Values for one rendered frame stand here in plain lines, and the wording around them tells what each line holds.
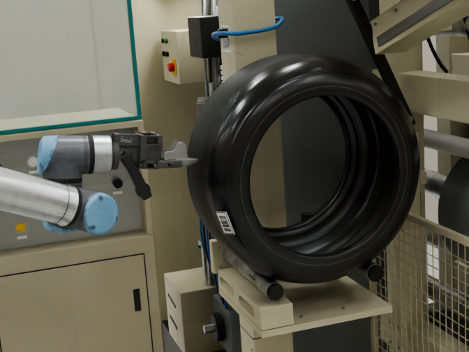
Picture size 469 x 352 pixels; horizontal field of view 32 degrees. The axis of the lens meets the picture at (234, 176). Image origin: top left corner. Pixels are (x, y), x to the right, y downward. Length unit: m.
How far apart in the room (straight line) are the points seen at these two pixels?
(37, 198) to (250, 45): 0.86
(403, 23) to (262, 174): 0.58
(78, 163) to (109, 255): 0.77
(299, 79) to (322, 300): 0.64
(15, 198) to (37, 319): 1.00
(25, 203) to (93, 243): 0.92
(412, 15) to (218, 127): 0.60
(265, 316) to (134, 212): 0.76
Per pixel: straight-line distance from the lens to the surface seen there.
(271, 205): 2.40
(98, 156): 1.91
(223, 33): 2.29
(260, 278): 2.11
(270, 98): 1.92
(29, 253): 2.60
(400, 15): 2.25
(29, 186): 1.71
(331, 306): 2.22
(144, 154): 1.94
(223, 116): 1.95
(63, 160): 1.90
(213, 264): 2.36
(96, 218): 1.78
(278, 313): 2.08
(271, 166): 2.37
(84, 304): 2.66
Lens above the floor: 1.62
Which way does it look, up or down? 12 degrees down
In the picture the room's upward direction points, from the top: 4 degrees counter-clockwise
